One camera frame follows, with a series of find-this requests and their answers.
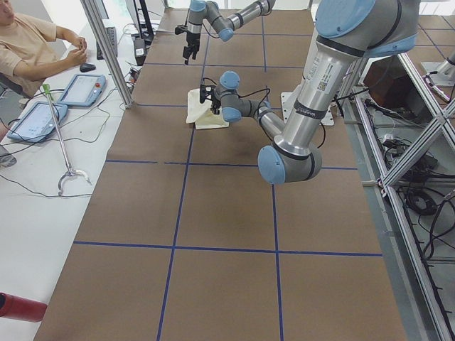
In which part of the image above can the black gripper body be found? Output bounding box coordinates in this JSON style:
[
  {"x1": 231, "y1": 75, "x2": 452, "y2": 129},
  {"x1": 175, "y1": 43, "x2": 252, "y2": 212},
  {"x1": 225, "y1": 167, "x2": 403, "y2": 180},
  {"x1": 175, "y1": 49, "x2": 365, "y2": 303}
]
[
  {"x1": 174, "y1": 24, "x2": 200, "y2": 53},
  {"x1": 199, "y1": 82, "x2": 221, "y2": 114}
]

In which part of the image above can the cream long-sleeve cat shirt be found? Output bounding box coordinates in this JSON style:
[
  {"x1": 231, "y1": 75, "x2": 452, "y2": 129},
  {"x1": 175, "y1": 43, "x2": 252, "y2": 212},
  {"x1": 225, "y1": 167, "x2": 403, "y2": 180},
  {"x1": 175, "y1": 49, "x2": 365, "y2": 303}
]
[{"x1": 186, "y1": 89, "x2": 229, "y2": 129}]

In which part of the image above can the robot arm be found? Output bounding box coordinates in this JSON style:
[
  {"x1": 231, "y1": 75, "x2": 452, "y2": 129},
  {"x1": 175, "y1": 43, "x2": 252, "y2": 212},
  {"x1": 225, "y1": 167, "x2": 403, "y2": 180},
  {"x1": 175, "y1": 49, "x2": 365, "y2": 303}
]
[
  {"x1": 174, "y1": 0, "x2": 275, "y2": 65},
  {"x1": 200, "y1": 1, "x2": 419, "y2": 185}
]

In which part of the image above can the black computer mouse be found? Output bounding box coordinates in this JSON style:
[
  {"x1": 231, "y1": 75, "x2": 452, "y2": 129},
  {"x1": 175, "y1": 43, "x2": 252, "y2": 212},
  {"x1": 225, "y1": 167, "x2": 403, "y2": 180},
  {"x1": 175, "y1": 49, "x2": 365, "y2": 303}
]
[{"x1": 79, "y1": 63, "x2": 96, "y2": 73}]

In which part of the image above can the blue teach pendant far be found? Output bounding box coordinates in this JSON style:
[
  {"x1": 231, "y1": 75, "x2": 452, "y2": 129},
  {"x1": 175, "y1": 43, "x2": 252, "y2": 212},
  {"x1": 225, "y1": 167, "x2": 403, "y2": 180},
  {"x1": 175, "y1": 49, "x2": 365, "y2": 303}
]
[{"x1": 57, "y1": 73, "x2": 106, "y2": 107}]

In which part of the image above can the blue teach pendant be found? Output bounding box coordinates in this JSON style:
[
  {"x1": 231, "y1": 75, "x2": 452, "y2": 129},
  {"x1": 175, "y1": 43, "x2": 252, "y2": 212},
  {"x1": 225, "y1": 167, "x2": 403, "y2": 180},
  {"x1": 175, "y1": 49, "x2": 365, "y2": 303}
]
[
  {"x1": 57, "y1": 73, "x2": 106, "y2": 107},
  {"x1": 7, "y1": 102, "x2": 55, "y2": 143}
]

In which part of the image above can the metal reacher grabber tool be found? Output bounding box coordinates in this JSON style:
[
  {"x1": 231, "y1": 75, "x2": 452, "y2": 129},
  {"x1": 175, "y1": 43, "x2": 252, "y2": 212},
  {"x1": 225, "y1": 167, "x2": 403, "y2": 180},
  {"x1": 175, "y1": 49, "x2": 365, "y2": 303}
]
[{"x1": 42, "y1": 83, "x2": 92, "y2": 196}]

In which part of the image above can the seated person in beige shirt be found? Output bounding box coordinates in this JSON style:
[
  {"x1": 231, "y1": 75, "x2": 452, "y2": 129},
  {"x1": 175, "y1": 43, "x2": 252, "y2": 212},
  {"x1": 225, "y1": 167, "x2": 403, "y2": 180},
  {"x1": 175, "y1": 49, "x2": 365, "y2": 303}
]
[{"x1": 1, "y1": 1, "x2": 87, "y2": 98}]

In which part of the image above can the blue teach pendant near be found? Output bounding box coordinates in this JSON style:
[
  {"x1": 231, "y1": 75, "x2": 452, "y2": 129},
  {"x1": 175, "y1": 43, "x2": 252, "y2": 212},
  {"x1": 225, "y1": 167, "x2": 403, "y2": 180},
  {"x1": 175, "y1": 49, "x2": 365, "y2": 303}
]
[{"x1": 7, "y1": 102, "x2": 55, "y2": 143}]

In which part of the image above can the red cylinder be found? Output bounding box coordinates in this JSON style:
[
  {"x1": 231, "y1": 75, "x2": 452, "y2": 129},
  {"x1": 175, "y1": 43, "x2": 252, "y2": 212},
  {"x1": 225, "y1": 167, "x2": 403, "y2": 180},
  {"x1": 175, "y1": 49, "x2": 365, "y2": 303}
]
[{"x1": 1, "y1": 293, "x2": 48, "y2": 323}]

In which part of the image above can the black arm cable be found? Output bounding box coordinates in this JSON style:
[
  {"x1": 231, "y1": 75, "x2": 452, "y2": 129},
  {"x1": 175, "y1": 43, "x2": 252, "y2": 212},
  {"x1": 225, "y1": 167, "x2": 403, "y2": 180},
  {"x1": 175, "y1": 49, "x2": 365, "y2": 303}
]
[{"x1": 236, "y1": 87, "x2": 271, "y2": 107}]

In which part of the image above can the aluminium frame column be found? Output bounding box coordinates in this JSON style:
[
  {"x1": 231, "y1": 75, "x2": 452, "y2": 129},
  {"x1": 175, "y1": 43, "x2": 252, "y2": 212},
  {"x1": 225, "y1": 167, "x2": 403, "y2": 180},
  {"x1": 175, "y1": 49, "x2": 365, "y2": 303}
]
[{"x1": 80, "y1": 0, "x2": 133, "y2": 109}]

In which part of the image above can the aluminium frame rack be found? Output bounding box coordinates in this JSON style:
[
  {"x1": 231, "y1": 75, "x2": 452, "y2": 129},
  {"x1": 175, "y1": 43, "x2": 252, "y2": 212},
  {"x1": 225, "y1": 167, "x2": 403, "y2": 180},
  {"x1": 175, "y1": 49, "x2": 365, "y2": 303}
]
[{"x1": 339, "y1": 53, "x2": 454, "y2": 340}]

